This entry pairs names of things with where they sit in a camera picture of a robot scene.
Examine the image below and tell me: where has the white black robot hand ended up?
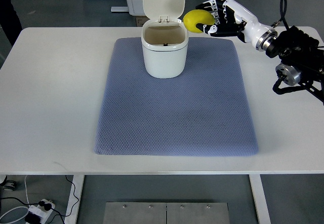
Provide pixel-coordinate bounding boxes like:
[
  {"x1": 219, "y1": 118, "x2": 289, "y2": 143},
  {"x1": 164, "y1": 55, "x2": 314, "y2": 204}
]
[{"x1": 196, "y1": 0, "x2": 273, "y2": 46}]

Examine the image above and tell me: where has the yellow lemon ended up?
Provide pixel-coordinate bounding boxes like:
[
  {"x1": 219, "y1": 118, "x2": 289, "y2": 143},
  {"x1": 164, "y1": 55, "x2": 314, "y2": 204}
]
[{"x1": 183, "y1": 10, "x2": 215, "y2": 33}]

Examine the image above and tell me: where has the white trash bin with lid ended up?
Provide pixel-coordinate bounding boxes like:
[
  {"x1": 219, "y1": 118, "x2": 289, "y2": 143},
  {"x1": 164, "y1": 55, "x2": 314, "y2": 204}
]
[{"x1": 141, "y1": 0, "x2": 189, "y2": 79}]

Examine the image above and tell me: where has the blue textured mat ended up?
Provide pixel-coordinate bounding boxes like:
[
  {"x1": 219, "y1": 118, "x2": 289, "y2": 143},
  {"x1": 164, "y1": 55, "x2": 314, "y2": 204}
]
[{"x1": 94, "y1": 37, "x2": 258, "y2": 157}]

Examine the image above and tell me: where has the white table right leg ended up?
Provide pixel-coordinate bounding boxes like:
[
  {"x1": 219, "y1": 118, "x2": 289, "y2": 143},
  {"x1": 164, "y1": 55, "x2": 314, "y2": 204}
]
[{"x1": 249, "y1": 174, "x2": 271, "y2": 224}]

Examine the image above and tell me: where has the white table leg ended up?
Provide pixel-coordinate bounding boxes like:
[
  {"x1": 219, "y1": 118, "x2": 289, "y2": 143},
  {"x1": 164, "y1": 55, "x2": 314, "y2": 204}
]
[
  {"x1": 64, "y1": 175, "x2": 85, "y2": 224},
  {"x1": 249, "y1": 174, "x2": 271, "y2": 224}
]

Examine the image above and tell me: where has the person in black trousers left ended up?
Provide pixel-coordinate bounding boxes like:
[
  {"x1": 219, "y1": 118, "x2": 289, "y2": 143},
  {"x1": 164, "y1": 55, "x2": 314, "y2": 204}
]
[{"x1": 1, "y1": 0, "x2": 22, "y2": 46}]

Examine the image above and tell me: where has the white table left leg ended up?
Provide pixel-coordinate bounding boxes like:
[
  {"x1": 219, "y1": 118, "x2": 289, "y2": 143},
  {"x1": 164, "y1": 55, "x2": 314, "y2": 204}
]
[{"x1": 64, "y1": 175, "x2": 85, "y2": 224}]

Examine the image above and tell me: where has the grey metal floor plate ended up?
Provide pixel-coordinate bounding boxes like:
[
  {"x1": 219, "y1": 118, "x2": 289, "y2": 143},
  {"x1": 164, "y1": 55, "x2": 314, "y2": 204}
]
[{"x1": 103, "y1": 202, "x2": 230, "y2": 223}]

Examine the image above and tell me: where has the black plug on strip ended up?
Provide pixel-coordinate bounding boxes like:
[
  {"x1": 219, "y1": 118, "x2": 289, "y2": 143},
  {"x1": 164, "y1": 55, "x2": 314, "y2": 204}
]
[{"x1": 38, "y1": 200, "x2": 52, "y2": 211}]

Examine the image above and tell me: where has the white power strip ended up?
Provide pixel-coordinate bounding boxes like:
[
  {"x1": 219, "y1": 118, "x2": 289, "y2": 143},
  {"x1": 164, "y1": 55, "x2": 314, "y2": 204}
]
[{"x1": 24, "y1": 199, "x2": 55, "y2": 224}]

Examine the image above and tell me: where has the caster wheel at left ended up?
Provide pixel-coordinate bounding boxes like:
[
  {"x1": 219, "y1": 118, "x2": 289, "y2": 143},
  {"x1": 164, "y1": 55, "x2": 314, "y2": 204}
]
[{"x1": 0, "y1": 175, "x2": 17, "y2": 191}]

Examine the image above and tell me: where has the white cable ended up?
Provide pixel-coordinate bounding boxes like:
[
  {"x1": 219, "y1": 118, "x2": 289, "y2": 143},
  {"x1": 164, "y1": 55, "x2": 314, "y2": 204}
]
[{"x1": 0, "y1": 175, "x2": 31, "y2": 224}]

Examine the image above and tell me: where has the black power cable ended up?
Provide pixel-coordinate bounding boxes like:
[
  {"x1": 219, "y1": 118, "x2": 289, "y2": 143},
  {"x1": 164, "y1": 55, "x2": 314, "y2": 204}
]
[{"x1": 0, "y1": 175, "x2": 78, "y2": 217}]

